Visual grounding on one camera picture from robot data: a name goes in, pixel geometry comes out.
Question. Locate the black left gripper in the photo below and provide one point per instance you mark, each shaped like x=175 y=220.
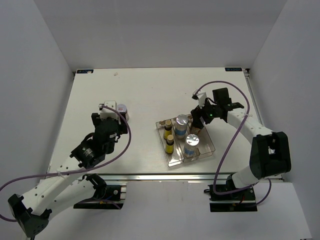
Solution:
x=122 y=127

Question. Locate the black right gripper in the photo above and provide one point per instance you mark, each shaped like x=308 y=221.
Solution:
x=197 y=113

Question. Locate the brown spice jar white lid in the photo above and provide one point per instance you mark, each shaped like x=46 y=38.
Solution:
x=195 y=130

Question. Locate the blue label sesame shaker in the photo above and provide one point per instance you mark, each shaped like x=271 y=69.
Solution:
x=190 y=146
x=181 y=125

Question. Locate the yellow label sauce bottle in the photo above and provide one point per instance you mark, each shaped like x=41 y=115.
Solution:
x=167 y=129

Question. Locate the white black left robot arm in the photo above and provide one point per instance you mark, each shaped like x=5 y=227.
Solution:
x=71 y=183

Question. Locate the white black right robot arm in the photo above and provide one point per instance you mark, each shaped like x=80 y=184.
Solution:
x=270 y=151

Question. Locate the clear acrylic three-compartment organizer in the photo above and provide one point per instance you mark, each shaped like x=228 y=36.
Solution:
x=204 y=148

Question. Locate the blue table corner sticker right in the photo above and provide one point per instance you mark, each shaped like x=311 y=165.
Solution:
x=233 y=69

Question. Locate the blue table corner sticker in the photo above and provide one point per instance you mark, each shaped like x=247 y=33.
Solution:
x=233 y=69
x=84 y=71

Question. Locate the blue table corner sticker left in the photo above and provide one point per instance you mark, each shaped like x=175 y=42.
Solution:
x=84 y=71

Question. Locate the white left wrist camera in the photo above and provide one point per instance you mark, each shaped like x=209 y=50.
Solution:
x=107 y=110

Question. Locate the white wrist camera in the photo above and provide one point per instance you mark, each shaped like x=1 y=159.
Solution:
x=107 y=110
x=200 y=96

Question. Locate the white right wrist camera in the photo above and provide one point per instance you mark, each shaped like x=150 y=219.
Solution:
x=200 y=96

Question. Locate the aluminium table front rail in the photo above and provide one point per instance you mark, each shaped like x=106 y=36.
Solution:
x=189 y=177

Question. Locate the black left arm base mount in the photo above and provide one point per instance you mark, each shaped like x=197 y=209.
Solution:
x=107 y=196

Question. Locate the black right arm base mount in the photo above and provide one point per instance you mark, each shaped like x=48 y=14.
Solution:
x=243 y=201

